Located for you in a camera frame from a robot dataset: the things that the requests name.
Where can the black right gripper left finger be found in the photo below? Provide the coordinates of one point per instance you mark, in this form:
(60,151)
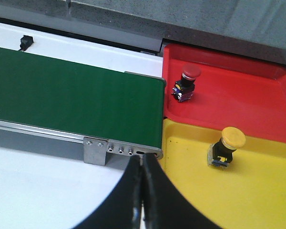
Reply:
(123,206)

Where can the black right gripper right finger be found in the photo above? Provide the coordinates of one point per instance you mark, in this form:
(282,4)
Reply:
(164,206)

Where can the yellow mushroom push button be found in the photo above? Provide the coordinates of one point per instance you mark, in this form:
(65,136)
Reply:
(220,154)

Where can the red mushroom push button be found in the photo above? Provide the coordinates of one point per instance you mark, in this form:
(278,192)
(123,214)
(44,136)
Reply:
(184,88)

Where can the yellow plastic tray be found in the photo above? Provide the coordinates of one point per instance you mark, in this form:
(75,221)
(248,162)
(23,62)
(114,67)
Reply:
(248,194)

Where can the green conveyor belt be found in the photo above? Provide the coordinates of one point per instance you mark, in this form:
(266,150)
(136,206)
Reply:
(81,99)

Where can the red plastic tray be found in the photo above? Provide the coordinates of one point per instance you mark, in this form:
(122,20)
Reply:
(231,91)

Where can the black photoelectric sensor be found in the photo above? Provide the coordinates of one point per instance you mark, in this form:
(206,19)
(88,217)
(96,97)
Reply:
(25,42)

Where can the steel conveyor support bracket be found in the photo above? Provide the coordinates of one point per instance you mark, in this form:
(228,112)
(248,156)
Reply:
(94,151)

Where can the aluminium conveyor side rail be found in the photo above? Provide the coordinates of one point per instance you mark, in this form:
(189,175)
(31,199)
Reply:
(113,146)

